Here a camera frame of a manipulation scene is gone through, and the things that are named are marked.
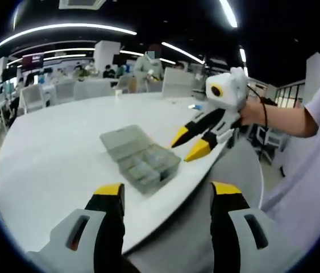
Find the clear plastic guide fixture box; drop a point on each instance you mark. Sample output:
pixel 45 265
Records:
pixel 125 139

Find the straight ceiling light strip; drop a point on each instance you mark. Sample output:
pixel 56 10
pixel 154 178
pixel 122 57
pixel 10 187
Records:
pixel 229 14

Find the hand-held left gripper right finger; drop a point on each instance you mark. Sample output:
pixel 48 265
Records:
pixel 233 247

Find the blue cloth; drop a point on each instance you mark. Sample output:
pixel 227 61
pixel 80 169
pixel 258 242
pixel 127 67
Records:
pixel 195 107

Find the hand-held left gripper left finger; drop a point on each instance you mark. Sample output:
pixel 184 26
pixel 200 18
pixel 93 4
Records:
pixel 85 244

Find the ceiling air vent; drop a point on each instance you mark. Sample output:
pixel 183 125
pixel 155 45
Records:
pixel 80 3

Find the person in lavender shirt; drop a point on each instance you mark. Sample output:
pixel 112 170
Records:
pixel 304 185

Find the person's right hand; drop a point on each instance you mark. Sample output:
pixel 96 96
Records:
pixel 252 113

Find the white desk partition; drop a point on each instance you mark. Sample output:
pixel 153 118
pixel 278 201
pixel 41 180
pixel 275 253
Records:
pixel 176 82

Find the white paper cup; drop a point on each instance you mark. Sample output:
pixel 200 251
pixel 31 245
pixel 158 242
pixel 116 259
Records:
pixel 118 93

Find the dark red wall screen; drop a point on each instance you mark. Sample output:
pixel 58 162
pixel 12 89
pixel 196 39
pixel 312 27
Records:
pixel 33 60

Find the curved ceiling light strip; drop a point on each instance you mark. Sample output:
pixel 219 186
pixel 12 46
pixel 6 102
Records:
pixel 63 25

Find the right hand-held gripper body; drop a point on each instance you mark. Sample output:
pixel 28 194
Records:
pixel 230 91

